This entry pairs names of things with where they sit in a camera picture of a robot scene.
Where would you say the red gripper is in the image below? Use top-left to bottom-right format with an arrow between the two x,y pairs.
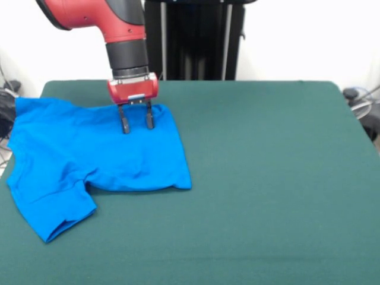
107,72 -> 160,135

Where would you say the blue shirt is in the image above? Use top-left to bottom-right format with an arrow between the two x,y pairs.
5,96 -> 193,245

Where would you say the dark green table cloth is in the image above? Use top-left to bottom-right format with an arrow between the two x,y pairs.
0,80 -> 380,285

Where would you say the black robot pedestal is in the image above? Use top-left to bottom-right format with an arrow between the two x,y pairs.
144,0 -> 247,81

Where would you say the black cable tangle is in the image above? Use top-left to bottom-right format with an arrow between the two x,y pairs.
0,59 -> 23,167

